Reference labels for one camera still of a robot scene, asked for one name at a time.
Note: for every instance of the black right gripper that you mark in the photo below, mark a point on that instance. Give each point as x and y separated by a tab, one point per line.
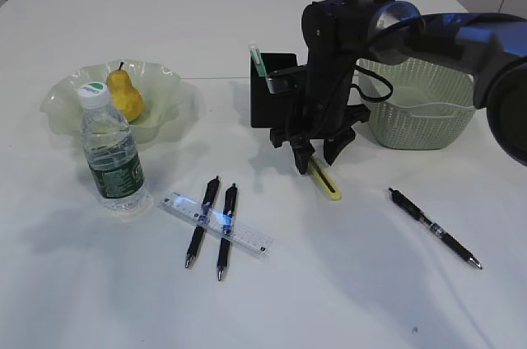
336	33

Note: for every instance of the yellow utility knife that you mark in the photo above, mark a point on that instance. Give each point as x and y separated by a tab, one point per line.
323	180

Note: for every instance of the mint green utility knife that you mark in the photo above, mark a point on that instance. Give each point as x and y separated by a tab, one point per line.
257	60

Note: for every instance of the yellow pear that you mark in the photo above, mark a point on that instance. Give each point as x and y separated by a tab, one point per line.
126	98

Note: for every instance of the clear water bottle green label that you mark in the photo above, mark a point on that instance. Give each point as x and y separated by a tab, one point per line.
110	150

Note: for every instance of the black blue right robot arm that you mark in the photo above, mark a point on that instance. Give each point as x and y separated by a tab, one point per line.
490	47

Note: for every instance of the black square pen holder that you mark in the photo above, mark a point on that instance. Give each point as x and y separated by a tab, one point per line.
269	110

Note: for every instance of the black pen right of pair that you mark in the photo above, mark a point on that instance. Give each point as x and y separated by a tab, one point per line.
225	244

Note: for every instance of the black pen of pair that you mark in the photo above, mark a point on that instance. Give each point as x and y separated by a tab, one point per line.
199	230
225	244

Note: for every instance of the green woven plastic basket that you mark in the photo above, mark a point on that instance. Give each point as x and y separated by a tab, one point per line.
429	108

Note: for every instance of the black pen left of pair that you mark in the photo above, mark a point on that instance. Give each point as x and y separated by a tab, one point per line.
199	230

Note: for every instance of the clear plastic ruler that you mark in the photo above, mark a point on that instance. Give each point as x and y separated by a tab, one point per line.
241	236

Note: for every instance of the pale green wavy plate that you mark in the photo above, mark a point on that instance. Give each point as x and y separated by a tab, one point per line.
171	108

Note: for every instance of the black pen far right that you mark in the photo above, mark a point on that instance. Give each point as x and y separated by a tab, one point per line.
440	233

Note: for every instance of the silver blue wrist camera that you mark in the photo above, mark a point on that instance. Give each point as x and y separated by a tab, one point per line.
287	79

